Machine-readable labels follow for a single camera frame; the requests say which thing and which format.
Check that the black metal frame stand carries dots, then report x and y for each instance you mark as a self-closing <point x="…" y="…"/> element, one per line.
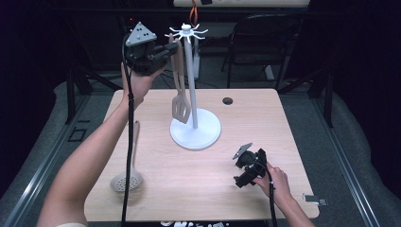
<point x="328" y="101"/>
<point x="71" y="94"/>

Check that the black folding chair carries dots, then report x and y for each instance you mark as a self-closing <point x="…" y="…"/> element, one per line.
<point x="261" y="31"/>

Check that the person's left hand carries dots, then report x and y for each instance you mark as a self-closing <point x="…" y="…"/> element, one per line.
<point x="138" y="86"/>

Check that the grey metal floor piece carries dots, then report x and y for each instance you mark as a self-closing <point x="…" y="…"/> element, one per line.
<point x="313" y="199"/>

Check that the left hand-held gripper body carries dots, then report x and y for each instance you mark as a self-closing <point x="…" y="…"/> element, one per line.
<point x="142" y="53"/>

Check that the white utensil stand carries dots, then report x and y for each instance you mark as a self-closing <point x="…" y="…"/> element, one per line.
<point x="201" y="135"/>

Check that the person's right hand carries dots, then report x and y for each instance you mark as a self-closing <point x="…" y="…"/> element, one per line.
<point x="279" y="184"/>

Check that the beige perforated skimmer spoon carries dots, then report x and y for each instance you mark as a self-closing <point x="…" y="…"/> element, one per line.
<point x="136" y="181"/>

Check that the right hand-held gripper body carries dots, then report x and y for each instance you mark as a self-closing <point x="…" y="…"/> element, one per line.
<point x="255" y="162"/>

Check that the aluminium floor rail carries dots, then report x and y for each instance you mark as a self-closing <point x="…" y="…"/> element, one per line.
<point x="346" y="170"/>
<point x="38" y="176"/>

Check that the small white parts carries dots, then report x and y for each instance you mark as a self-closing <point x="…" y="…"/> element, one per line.
<point x="189" y="224"/>

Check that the beige background table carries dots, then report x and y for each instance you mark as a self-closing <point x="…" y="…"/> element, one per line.
<point x="252" y="3"/>

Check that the beige slotted spatula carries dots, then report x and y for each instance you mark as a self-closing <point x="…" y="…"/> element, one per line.
<point x="176" y="110"/>

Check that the white table leg post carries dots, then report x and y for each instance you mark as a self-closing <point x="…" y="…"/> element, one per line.
<point x="197" y="63"/>

